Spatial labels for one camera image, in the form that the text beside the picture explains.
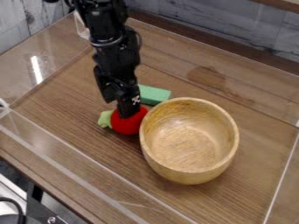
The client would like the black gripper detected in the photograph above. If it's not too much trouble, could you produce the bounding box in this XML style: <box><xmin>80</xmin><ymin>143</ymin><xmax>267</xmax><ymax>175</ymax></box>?
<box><xmin>93</xmin><ymin>26</ymin><xmax>141</xmax><ymax>119</ymax></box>

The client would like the red plush fruit green stem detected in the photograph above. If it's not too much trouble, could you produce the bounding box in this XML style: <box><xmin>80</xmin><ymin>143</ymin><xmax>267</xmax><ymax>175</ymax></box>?
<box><xmin>97</xmin><ymin>107</ymin><xmax>148</xmax><ymax>136</ymax></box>

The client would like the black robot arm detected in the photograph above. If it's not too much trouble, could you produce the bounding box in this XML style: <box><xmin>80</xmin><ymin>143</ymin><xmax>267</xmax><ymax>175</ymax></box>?
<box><xmin>64</xmin><ymin>0</ymin><xmax>141</xmax><ymax>119</ymax></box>

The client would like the green foam block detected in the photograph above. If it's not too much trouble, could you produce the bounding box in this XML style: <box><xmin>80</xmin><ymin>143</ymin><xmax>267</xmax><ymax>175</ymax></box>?
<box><xmin>139</xmin><ymin>85</ymin><xmax>172</xmax><ymax>106</ymax></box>

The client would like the wooden bowl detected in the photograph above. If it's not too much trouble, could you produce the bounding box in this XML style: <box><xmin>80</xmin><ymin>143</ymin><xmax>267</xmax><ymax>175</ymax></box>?
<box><xmin>139</xmin><ymin>97</ymin><xmax>239</xmax><ymax>185</ymax></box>

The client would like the clear acrylic enclosure wall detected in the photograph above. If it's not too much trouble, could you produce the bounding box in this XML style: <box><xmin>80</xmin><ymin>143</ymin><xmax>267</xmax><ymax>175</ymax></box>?
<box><xmin>0</xmin><ymin>17</ymin><xmax>299</xmax><ymax>224</ymax></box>

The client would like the clear acrylic corner bracket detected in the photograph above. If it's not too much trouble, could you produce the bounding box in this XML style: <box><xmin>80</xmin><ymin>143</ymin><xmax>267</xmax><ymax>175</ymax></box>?
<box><xmin>73</xmin><ymin>11</ymin><xmax>89</xmax><ymax>40</ymax></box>

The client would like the black metal table frame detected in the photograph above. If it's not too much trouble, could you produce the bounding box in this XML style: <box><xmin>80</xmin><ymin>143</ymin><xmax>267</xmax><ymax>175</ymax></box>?
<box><xmin>26</xmin><ymin>183</ymin><xmax>69</xmax><ymax>224</ymax></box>

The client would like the black cable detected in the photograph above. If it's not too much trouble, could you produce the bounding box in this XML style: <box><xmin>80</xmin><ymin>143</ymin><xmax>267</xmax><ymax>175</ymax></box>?
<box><xmin>0</xmin><ymin>197</ymin><xmax>26</xmax><ymax>224</ymax></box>

